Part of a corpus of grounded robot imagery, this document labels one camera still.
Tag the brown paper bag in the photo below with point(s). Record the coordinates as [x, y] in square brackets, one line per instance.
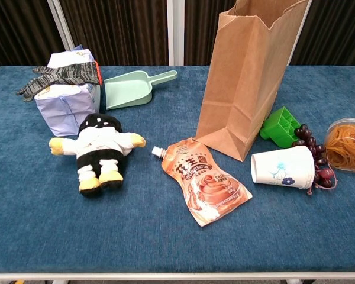
[239, 88]

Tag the green plastic grid block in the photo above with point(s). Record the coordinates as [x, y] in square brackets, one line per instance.
[278, 127]

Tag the white flower print paper cup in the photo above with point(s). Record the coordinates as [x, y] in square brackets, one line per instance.
[281, 165]

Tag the purple grape bunch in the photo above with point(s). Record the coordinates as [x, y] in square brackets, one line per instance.
[306, 134]

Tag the clear tub of rubber bands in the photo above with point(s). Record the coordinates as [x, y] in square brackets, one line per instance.
[346, 148]

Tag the orange peanut butter pouch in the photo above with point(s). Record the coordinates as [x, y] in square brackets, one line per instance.
[207, 183]

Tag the mint green plastic scoop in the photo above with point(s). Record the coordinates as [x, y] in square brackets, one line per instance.
[127, 90]

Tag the black and white plush doll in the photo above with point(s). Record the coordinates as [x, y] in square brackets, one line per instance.
[97, 145]

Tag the blue felt table cover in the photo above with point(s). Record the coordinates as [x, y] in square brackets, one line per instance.
[165, 236]

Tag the dark pleated curtain panel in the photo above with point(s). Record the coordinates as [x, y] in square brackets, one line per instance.
[201, 29]
[17, 29]
[121, 29]
[337, 29]

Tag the pale lilac tissue pack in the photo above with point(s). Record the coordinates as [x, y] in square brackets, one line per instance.
[62, 112]

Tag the grey striped knit glove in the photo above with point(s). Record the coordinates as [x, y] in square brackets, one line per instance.
[68, 74]

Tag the white partition frame post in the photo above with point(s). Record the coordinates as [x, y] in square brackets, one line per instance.
[59, 17]
[301, 29]
[175, 29]

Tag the white table frame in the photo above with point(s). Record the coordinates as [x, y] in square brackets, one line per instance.
[177, 276]

